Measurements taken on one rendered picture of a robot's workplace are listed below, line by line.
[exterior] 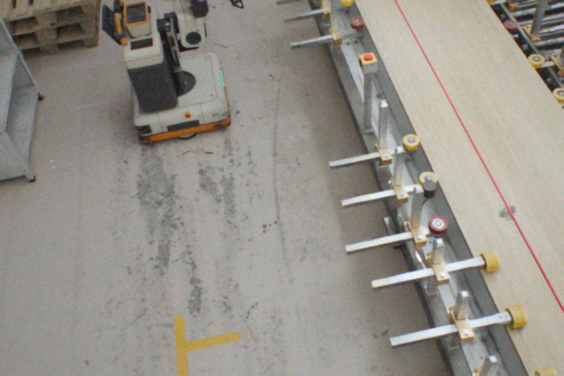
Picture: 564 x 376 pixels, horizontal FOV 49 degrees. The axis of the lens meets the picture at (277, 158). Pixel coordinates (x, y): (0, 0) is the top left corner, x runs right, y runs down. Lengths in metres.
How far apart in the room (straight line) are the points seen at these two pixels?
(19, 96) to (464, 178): 3.48
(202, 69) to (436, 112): 1.98
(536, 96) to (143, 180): 2.55
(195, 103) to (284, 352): 1.82
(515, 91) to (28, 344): 3.03
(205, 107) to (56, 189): 1.18
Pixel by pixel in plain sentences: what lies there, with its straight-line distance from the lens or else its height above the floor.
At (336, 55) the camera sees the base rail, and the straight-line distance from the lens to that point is 3.88.
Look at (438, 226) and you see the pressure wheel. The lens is 2.80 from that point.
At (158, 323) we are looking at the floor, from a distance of 3.71.
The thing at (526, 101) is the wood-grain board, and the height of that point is 0.90.
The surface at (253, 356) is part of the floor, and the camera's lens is 3.51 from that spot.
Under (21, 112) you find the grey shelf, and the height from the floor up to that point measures 0.14.
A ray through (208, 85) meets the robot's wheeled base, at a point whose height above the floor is 0.28.
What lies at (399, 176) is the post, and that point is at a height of 0.94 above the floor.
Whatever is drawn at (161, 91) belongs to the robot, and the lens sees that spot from 4.21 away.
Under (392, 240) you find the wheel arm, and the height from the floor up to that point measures 0.86.
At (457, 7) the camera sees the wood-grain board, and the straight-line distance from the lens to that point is 3.94.
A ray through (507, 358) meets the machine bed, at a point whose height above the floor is 0.68.
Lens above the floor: 3.19
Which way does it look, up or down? 49 degrees down
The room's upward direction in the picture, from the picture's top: 9 degrees counter-clockwise
